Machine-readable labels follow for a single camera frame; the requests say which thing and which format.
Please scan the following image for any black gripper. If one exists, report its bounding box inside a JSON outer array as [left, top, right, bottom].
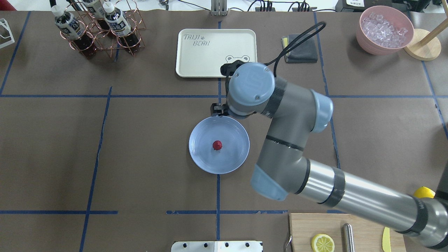
[[210, 103, 229, 117]]

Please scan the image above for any blue plastic plate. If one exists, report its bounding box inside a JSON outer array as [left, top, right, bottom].
[[188, 116, 250, 174]]

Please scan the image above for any red strawberry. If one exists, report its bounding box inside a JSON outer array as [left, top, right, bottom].
[[212, 140, 223, 151]]

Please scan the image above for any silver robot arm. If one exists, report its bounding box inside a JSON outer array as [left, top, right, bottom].
[[211, 60, 448, 251]]

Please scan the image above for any cream bear tray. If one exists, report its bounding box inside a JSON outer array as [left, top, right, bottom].
[[175, 29, 257, 78]]

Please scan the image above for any grey folded cloth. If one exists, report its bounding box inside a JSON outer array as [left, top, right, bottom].
[[281, 33, 318, 63]]

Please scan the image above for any lemon half slice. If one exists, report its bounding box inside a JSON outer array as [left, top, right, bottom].
[[310, 233, 335, 252]]

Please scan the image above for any tea bottle white cap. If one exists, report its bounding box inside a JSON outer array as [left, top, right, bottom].
[[51, 5, 97, 58]]

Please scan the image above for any steel cylinder black cap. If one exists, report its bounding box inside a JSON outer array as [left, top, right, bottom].
[[343, 223, 355, 252]]

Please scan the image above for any pink bowl of ice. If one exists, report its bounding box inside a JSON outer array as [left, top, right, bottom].
[[356, 5, 414, 55]]

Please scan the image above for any wooden cutting board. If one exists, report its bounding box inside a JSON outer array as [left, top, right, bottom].
[[289, 213, 384, 252]]

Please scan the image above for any wooden cup stand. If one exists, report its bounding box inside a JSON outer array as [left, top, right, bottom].
[[404, 19, 448, 62]]

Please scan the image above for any yellow plastic knife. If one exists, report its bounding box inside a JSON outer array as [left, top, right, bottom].
[[382, 227, 392, 252]]

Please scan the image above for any whole yellow lemon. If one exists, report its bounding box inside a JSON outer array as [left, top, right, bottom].
[[413, 186, 435, 199]]

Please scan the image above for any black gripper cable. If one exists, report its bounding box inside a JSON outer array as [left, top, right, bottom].
[[264, 22, 327, 77]]

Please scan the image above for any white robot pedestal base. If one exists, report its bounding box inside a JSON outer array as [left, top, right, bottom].
[[171, 240, 264, 252]]

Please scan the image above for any copper wire bottle rack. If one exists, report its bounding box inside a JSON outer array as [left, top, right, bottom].
[[50, 0, 147, 62]]

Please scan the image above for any white wire cup rack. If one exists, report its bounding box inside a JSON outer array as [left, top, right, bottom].
[[0, 19, 15, 49]]

